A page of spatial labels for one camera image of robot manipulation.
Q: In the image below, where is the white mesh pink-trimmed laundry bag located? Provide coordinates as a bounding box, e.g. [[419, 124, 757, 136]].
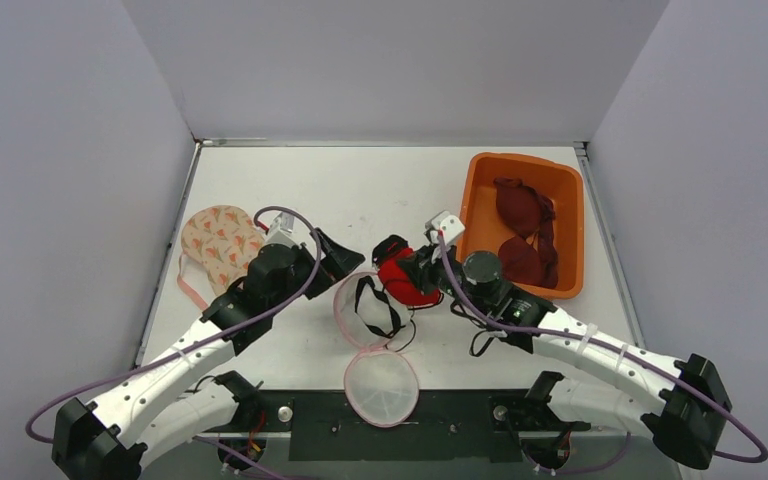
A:
[[332, 271, 419, 428]]

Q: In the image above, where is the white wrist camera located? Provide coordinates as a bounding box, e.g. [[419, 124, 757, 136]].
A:
[[265, 212, 304, 248], [425, 210, 465, 260]]

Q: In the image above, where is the purple cable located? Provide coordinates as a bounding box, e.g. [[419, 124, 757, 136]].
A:
[[24, 206, 324, 445], [436, 231, 768, 475]]

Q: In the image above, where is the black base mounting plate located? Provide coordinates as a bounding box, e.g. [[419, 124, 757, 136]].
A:
[[191, 389, 591, 464]]

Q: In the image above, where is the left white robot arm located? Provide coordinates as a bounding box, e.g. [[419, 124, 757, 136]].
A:
[[52, 229, 365, 479]]

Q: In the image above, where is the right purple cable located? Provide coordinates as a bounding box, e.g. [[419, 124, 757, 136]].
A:
[[436, 231, 768, 475]]

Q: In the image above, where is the floral beige bra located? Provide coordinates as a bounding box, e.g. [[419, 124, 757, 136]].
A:
[[176, 205, 265, 310]]

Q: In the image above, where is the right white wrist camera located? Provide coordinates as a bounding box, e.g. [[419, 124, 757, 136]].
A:
[[425, 210, 465, 260]]

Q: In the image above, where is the dark red bra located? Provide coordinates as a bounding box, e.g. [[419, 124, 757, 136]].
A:
[[493, 177, 559, 289]]

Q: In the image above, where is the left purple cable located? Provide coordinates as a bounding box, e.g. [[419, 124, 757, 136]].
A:
[[24, 206, 324, 445]]

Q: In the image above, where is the orange plastic basin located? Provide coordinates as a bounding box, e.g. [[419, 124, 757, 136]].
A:
[[457, 152, 585, 299]]

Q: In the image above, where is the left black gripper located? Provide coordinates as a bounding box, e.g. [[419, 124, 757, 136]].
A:
[[269, 229, 364, 314]]

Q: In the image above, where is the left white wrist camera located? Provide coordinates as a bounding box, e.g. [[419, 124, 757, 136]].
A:
[[265, 212, 304, 248]]

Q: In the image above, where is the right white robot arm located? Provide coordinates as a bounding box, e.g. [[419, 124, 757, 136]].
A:
[[395, 245, 734, 470]]

